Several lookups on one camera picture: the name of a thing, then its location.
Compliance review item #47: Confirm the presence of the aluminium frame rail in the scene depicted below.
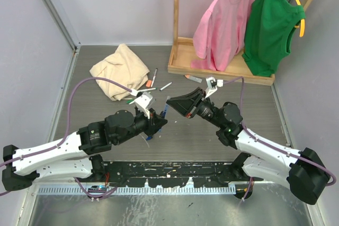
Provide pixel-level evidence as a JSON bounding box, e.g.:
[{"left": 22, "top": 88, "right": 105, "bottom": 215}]
[{"left": 25, "top": 0, "right": 82, "bottom": 52}]

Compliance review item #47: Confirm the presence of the wooden clothes rack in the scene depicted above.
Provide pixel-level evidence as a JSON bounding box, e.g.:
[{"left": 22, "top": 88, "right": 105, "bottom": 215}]
[{"left": 168, "top": 0, "right": 312, "bottom": 85}]

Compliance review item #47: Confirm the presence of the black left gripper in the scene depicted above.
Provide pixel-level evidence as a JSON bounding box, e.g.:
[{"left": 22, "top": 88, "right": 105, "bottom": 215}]
[{"left": 114, "top": 106, "right": 166, "bottom": 144}]

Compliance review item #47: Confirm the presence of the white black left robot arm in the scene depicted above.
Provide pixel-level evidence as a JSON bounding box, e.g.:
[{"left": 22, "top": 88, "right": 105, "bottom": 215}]
[{"left": 2, "top": 110, "right": 167, "bottom": 192}]

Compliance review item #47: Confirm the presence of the white marker blue end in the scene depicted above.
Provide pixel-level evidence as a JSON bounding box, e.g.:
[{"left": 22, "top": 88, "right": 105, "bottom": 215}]
[{"left": 159, "top": 82, "right": 173, "bottom": 91}]

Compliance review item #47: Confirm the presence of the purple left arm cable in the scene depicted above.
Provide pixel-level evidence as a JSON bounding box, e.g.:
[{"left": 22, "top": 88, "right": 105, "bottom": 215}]
[{"left": 0, "top": 77, "right": 140, "bottom": 197}]

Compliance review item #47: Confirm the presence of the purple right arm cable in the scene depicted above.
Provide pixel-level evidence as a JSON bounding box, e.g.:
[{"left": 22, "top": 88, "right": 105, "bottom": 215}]
[{"left": 222, "top": 76, "right": 336, "bottom": 200}]

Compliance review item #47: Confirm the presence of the pink t-shirt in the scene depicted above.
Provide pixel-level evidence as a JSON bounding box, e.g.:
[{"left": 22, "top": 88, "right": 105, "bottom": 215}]
[{"left": 190, "top": 0, "right": 254, "bottom": 71}]

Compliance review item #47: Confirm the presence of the beige cloth bag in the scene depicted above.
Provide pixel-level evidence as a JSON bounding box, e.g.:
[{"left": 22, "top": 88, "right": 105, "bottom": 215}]
[{"left": 90, "top": 44, "right": 149, "bottom": 90}]

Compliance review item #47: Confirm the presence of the blue transparent gel pen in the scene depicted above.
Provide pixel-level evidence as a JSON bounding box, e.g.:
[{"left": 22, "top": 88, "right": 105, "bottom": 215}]
[{"left": 160, "top": 104, "right": 168, "bottom": 118}]

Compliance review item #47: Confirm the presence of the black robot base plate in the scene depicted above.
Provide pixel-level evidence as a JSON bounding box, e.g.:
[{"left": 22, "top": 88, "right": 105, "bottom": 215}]
[{"left": 80, "top": 161, "right": 249, "bottom": 188}]

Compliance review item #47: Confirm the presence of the grey highlighter orange tip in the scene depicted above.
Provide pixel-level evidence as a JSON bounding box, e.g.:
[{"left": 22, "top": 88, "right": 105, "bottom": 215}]
[{"left": 184, "top": 75, "right": 202, "bottom": 83}]

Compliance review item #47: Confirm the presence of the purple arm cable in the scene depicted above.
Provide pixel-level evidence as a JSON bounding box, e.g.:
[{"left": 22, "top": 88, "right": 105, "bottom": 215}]
[
  {"left": 0, "top": 77, "right": 140, "bottom": 197},
  {"left": 222, "top": 76, "right": 336, "bottom": 200}
]

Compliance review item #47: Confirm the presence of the green tank top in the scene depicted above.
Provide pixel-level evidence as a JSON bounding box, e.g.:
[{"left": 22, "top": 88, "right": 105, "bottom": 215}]
[{"left": 242, "top": 0, "right": 306, "bottom": 77}]

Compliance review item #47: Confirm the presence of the orange highlighter cap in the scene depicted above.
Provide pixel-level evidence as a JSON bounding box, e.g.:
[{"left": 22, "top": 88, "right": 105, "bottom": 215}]
[{"left": 146, "top": 80, "right": 152, "bottom": 88}]

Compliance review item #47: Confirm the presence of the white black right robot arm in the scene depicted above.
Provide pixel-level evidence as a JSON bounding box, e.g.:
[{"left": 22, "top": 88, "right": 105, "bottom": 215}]
[{"left": 166, "top": 88, "right": 336, "bottom": 205}]

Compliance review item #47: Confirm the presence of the white marker dark green end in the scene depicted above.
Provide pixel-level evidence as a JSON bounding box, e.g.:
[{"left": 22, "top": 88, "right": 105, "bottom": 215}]
[{"left": 138, "top": 87, "right": 157, "bottom": 92}]

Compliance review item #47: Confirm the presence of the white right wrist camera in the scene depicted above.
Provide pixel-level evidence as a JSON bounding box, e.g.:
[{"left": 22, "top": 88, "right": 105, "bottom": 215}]
[{"left": 204, "top": 77, "right": 224, "bottom": 98}]

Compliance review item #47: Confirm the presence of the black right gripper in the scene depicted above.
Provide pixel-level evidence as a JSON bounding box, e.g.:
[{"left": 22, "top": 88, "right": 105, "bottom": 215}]
[{"left": 166, "top": 87, "right": 224, "bottom": 129}]

